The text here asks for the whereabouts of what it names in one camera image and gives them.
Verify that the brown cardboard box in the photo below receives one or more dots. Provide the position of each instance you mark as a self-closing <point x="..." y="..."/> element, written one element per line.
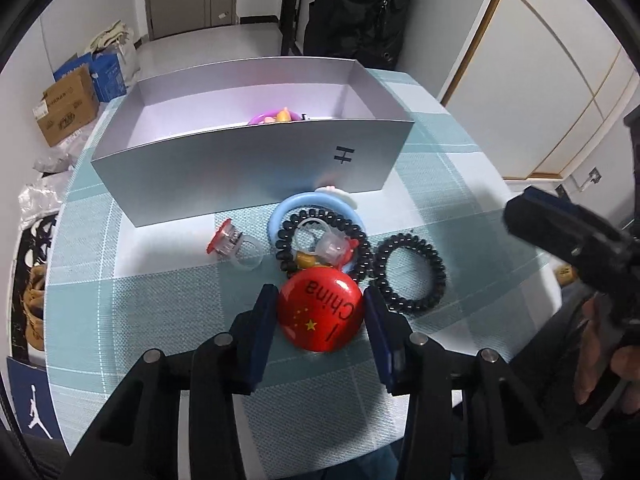
<point x="69" y="104"/>

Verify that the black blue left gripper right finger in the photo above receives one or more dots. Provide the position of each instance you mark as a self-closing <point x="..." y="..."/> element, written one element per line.
<point x="504" y="433"/>

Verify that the black white slippers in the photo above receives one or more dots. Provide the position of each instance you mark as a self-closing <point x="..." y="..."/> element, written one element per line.
<point x="37" y="240"/>

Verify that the white wardrobe sliding doors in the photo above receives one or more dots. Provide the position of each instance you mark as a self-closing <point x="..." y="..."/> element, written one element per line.
<point x="543" y="87"/>

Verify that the brown suede shoes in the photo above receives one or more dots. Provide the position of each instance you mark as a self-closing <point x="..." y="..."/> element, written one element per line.
<point x="33" y="306"/>

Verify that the black tripod stand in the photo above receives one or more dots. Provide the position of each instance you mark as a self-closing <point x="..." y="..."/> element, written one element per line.
<point x="289" y="15"/>

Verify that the person's right hand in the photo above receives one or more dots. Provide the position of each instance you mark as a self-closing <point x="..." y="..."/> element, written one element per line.
<point x="595" y="355"/>

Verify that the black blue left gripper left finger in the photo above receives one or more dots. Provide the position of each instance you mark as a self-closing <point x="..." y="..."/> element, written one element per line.
<point x="135" y="435"/>

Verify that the white tote bag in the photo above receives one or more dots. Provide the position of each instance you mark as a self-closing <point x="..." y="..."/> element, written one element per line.
<point x="118" y="39"/>

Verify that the blue Jordan shoe box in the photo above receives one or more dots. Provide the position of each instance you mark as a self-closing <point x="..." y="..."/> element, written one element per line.
<point x="32" y="400"/>

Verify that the wall power socket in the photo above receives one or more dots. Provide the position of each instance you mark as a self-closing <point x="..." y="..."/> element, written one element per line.
<point x="594" y="177"/>

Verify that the blue cardboard box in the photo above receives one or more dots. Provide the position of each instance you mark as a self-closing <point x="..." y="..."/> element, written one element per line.
<point x="104" y="69"/>

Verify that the grey plastic parcel bag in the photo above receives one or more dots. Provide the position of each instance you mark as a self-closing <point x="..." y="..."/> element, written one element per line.
<point x="61" y="157"/>

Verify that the red China flag badge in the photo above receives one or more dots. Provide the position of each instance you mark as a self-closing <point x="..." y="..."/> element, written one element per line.
<point x="320" y="309"/>

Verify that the pink pig yellow toy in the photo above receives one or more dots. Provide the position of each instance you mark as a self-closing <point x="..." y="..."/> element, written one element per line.
<point x="282" y="115"/>

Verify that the teal plaid tablecloth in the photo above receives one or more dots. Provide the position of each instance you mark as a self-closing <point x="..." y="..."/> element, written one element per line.
<point x="114" y="291"/>

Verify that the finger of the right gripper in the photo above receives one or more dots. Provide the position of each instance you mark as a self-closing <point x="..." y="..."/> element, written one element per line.
<point x="540" y="204"/>
<point x="567" y="240"/>

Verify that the grey open cardboard box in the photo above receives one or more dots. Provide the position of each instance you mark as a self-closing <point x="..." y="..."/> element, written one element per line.
<point x="192" y="142"/>

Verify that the black large backpack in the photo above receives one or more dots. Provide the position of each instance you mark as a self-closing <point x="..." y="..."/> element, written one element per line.
<point x="368" y="31"/>

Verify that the silver plastic parcel bag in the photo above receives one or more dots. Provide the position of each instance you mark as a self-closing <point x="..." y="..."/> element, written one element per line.
<point x="43" y="197"/>

